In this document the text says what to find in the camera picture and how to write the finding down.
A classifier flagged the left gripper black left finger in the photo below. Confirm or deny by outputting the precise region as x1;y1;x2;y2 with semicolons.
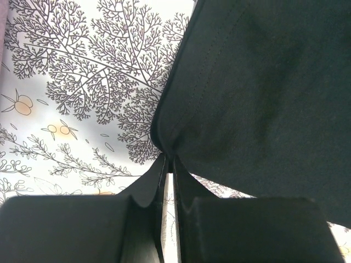
1;156;168;262

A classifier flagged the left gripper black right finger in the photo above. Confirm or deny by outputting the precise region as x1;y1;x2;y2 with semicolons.
173;158;343;262

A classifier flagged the black t shirt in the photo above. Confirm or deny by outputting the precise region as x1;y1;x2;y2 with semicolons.
151;1;350;227

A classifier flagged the floral tablecloth mat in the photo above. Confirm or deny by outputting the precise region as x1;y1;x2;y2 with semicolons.
1;1;350;262

